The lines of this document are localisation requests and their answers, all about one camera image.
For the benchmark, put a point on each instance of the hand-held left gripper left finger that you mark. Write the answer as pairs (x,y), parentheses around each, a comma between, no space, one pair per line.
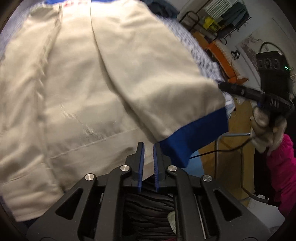
(140,166)

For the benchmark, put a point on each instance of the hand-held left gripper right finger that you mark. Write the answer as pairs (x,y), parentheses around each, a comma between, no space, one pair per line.
(156,166)

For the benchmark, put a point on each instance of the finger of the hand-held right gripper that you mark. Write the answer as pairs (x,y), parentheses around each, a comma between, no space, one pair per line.
(238,90)

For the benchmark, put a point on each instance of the beige and blue work jacket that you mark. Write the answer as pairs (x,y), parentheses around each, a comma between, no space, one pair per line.
(81,81)

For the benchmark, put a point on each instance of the person's right forearm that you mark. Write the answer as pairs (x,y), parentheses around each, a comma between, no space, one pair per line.
(284,166)

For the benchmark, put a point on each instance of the dark hanging clothes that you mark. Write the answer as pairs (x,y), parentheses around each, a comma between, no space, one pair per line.
(235,16)

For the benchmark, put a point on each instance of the black metal clothes rack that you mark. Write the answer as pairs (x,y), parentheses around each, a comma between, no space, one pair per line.
(185,15)

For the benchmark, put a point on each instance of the dark blue folded clothes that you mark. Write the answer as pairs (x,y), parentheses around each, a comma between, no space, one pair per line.
(164,9)

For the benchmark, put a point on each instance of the person's right hand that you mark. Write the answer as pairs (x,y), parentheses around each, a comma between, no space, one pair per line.
(263,136)

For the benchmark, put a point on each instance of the small black phone tripod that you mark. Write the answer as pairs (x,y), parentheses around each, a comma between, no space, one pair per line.
(236,54)

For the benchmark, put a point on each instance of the orange bench with white cover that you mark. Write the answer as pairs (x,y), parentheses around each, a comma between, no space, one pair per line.
(219,58)

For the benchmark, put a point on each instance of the grey metal stand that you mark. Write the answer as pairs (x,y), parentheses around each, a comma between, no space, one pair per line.
(231,135)

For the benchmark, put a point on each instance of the person's black knit sweater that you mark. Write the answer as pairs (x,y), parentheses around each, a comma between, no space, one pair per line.
(150,213)

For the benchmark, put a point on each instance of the blue striped bed sheet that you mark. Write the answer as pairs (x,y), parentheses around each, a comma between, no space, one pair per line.
(198,53)

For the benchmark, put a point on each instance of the yellow box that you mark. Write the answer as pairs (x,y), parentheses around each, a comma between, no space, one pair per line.
(210,25)

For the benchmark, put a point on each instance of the green striped hanging towel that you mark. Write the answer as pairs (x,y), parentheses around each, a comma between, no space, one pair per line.
(219,7)

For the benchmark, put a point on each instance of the landscape wall poster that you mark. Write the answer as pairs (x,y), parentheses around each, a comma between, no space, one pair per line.
(251,44)

